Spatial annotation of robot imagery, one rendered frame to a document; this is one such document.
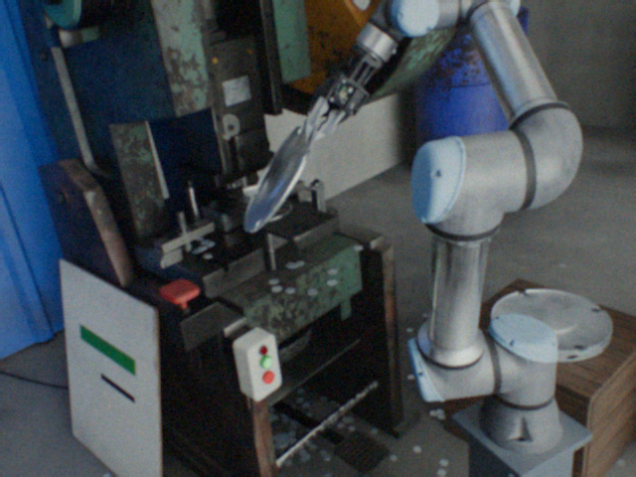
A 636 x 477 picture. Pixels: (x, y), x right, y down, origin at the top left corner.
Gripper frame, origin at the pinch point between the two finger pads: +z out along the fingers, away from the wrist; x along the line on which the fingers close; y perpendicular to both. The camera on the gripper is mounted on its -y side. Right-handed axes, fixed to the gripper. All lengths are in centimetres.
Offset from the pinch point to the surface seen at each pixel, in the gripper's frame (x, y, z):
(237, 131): -11.8, -11.5, 10.7
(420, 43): 12.8, -13.9, -28.0
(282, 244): 11.1, -6.2, 27.4
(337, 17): -1.5, -37.9, -22.1
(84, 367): -9, -31, 100
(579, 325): 88, 0, 5
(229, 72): -19.9, -13.3, 0.7
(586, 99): 212, -264, -74
